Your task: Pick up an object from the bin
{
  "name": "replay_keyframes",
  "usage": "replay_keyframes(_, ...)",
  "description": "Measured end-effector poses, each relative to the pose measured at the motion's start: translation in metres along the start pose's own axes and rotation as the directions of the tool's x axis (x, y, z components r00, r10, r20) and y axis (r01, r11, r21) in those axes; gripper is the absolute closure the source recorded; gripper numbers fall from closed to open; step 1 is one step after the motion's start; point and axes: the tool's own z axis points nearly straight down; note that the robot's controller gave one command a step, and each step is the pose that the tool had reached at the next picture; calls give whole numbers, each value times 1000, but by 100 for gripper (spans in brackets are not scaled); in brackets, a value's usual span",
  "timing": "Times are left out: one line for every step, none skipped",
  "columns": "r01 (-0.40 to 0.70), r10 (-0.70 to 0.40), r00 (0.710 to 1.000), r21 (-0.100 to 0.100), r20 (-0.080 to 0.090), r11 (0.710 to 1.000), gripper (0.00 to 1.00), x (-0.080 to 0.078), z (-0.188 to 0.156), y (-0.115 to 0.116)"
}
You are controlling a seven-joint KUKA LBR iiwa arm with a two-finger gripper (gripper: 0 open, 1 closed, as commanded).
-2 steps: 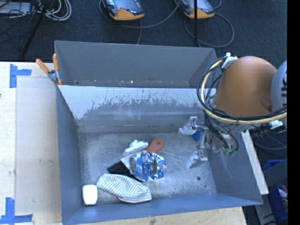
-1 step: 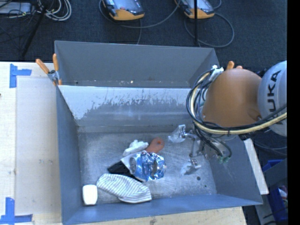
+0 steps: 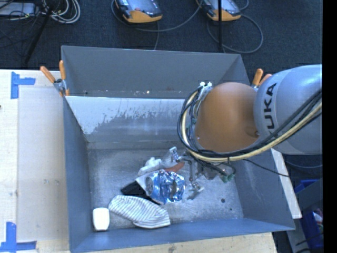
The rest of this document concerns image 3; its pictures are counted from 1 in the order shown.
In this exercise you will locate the grey metal bin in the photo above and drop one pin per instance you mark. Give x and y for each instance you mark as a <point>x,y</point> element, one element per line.
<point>110,167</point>

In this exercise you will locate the white plastic toy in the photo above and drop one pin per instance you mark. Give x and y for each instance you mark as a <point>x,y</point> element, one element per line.
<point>150,165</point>

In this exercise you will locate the red-brown flat block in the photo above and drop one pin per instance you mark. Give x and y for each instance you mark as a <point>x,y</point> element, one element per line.
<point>175,167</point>

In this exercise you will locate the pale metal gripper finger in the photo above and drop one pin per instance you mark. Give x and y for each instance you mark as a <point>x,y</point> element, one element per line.
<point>173,153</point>
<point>195,189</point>

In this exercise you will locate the white rounded block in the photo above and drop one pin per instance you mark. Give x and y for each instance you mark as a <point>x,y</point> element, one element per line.
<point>101,219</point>

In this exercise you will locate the shiny blue foil packet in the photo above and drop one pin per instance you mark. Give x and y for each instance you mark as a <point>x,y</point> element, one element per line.
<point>166,187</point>

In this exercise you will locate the black cloth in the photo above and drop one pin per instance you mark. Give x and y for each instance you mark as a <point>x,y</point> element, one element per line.
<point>133,189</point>

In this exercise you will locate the striped white cloth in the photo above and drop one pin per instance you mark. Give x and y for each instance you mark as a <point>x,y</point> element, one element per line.
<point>139,211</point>

